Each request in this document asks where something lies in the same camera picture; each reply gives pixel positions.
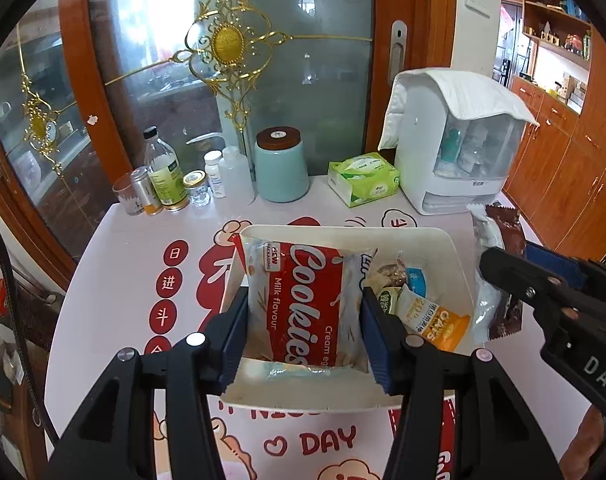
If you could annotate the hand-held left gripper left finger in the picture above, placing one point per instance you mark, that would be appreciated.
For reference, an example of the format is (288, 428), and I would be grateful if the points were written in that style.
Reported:
(235, 335)

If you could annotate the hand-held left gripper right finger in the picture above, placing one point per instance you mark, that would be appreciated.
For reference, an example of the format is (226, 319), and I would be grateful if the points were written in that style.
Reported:
(375, 340)

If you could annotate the glass door gold ornament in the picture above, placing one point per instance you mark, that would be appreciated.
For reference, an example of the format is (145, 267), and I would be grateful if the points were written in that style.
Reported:
(308, 60)
(43, 160)

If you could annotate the orange white oat bar packet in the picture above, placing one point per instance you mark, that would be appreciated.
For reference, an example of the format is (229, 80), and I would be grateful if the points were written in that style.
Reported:
(433, 322)

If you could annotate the small green packet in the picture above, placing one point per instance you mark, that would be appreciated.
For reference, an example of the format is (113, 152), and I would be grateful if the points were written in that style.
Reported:
(387, 302)

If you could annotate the glass cup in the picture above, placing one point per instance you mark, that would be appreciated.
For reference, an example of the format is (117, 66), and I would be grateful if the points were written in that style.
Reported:
(124, 200)

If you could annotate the white quilted cloth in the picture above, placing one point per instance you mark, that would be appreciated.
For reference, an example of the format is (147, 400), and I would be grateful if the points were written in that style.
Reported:
(453, 95)

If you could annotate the small glass jar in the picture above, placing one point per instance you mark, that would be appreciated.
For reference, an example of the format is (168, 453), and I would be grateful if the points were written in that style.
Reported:
(197, 189)

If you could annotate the white squeeze bottle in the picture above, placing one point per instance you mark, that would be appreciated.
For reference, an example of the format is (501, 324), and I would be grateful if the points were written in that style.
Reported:
(237, 177)

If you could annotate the wooden wall shelf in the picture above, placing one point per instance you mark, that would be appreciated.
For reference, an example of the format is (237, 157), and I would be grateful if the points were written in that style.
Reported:
(558, 25)

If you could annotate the white pill bottle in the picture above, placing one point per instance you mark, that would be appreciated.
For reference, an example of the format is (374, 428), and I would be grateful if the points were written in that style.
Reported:
(215, 174)

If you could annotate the clear packet brown snack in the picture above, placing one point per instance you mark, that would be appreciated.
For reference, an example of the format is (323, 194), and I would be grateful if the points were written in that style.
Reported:
(388, 270)

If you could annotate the dark wooden entry door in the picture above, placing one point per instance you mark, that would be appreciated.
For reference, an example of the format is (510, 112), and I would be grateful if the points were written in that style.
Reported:
(508, 45)

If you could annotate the clear white bread packet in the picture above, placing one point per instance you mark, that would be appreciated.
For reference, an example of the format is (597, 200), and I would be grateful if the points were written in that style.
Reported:
(485, 302)

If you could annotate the white plastic bin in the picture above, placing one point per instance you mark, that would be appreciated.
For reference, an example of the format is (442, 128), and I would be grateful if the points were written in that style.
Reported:
(433, 255)

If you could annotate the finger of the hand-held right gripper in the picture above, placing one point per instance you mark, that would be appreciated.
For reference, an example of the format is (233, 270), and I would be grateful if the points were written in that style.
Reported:
(518, 275)
(553, 265)

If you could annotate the wooden cabinet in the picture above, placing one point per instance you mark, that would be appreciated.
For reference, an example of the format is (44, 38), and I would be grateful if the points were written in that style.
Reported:
(573, 170)

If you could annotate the small blue packet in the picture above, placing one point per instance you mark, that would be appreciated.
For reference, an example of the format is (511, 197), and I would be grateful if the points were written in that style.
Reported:
(416, 280)

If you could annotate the teal canister brown lid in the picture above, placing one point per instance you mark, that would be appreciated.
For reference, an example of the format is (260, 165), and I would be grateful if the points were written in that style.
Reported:
(281, 167)

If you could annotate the white countertop sterilizer cabinet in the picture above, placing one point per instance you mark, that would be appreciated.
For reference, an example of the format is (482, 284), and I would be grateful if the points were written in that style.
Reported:
(418, 160)

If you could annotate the glass bottle green label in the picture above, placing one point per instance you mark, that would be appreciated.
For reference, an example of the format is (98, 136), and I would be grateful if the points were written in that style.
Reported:
(166, 175)

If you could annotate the red white cookie packet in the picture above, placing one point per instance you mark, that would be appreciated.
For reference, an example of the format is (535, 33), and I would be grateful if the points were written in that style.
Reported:
(303, 300)

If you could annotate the metal can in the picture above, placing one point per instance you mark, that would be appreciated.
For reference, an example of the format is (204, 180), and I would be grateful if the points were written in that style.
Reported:
(147, 194)

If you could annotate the blue-edged cake packet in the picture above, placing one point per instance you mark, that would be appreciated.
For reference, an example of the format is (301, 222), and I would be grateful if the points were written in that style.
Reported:
(293, 371)

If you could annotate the green tissue pack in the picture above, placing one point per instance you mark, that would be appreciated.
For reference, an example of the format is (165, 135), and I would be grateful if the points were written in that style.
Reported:
(365, 180)

